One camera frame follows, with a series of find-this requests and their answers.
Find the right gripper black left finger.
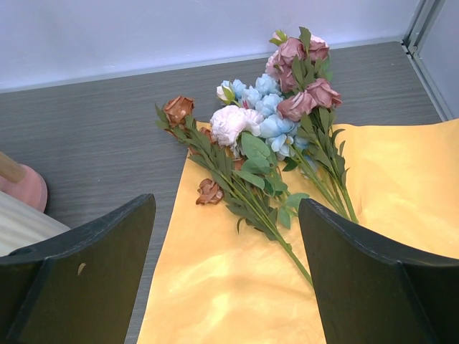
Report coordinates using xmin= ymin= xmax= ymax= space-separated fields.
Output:
xmin=1 ymin=193 xmax=156 ymax=343

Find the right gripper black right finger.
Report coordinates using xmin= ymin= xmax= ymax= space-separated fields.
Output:
xmin=299 ymin=199 xmax=458 ymax=343

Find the orange wrapping paper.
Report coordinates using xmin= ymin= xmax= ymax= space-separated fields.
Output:
xmin=138 ymin=120 xmax=458 ymax=343

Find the brown rose stem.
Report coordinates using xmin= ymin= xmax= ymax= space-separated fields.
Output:
xmin=155 ymin=96 xmax=312 ymax=282

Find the blue flower stem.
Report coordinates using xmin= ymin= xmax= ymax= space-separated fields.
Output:
xmin=210 ymin=73 xmax=308 ymax=161

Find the light pink peony stem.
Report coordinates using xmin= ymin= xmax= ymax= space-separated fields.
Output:
xmin=209 ymin=105 xmax=308 ymax=233

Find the mauve rose stem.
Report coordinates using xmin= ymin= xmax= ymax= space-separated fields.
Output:
xmin=265 ymin=27 xmax=358 ymax=222

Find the white ribbed ceramic vase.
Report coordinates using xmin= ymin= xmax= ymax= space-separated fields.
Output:
xmin=0 ymin=192 xmax=70 ymax=256

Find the pink wooden tiered shelf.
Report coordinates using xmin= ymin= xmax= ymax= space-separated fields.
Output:
xmin=1 ymin=152 xmax=48 ymax=213

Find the aluminium frame post right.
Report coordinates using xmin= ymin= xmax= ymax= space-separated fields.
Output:
xmin=402 ymin=0 xmax=458 ymax=121

